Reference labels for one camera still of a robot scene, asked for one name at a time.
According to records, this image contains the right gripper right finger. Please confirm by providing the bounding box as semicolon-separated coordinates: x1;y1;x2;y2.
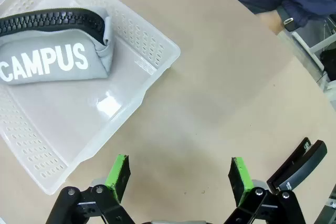
223;157;307;224

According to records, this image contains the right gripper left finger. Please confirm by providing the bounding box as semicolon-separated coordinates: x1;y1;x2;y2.
52;154;132;224

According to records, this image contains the black stapler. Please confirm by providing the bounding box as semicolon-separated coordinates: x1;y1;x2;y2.
266;136;328;194

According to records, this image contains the person's left forearm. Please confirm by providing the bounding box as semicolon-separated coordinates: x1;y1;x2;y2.
278;0;336;29

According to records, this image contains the white perforated plastic basket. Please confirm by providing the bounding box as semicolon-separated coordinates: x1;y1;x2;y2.
0;0;182;196

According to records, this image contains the person's left hand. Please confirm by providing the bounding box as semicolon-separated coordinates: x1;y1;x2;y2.
256;10;286;36

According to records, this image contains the white desk with angled legs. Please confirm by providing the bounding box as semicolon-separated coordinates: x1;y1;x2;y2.
290;15;336;91

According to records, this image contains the dark smartwatch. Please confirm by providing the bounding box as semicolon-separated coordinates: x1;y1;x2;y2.
277;6;297;32

